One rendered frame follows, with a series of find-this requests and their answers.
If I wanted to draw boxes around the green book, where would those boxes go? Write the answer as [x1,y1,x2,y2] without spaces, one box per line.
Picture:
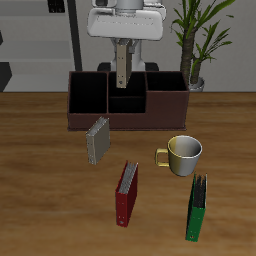
[184,172,208,243]

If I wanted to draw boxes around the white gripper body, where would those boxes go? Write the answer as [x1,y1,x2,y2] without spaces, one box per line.
[86,3,167,42]

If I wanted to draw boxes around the dark brown desk caddy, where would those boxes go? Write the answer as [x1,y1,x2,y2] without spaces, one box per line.
[66,70,191,132]

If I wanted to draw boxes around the green pot plant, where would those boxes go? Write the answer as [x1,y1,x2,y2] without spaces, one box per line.
[170,0,236,93]

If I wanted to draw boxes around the black items on shelf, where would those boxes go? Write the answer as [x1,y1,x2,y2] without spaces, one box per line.
[47,0,66,14]

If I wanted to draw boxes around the red book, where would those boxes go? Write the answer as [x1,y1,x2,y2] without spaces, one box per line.
[114,160,140,229]

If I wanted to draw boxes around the black block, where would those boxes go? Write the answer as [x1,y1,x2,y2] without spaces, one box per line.
[0,61,13,93]

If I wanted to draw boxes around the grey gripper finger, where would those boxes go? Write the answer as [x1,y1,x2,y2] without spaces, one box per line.
[127,39,136,55]

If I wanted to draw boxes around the white and yellow mug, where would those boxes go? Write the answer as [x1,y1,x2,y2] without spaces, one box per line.
[153,134,204,178]

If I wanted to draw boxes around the black vertical post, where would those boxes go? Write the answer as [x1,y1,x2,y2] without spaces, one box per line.
[67,0,83,72]

